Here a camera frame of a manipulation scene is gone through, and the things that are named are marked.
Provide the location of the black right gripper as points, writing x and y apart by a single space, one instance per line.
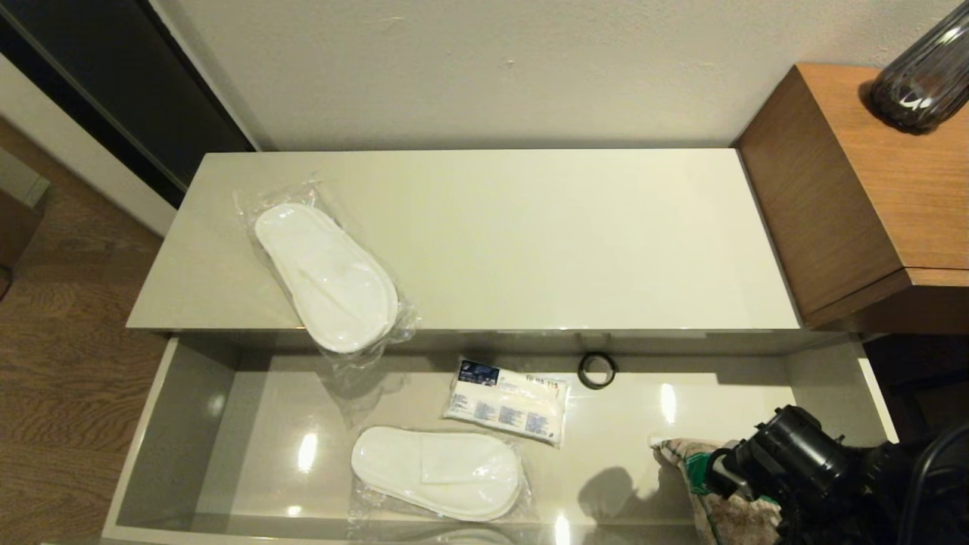
734 475

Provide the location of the green printed snack bag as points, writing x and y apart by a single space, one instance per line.
727 522

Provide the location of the glossy white drawer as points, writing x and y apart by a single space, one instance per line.
454 393

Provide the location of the white slippers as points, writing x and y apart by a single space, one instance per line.
439 471
325 280

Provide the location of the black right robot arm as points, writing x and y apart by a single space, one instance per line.
810 462

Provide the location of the black tape roll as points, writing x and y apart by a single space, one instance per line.
581 371

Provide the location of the white wipes pack blue label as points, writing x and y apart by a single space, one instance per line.
507 403

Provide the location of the brown wooden side cabinet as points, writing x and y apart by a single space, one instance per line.
855 197

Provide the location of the glossy white low cabinet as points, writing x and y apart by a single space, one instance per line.
530 242

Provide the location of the dark ribbed glass vase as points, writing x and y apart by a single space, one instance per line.
920 83

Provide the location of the dark sliding door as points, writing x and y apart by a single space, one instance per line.
113 83

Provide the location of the brown box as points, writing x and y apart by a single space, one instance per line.
14 235

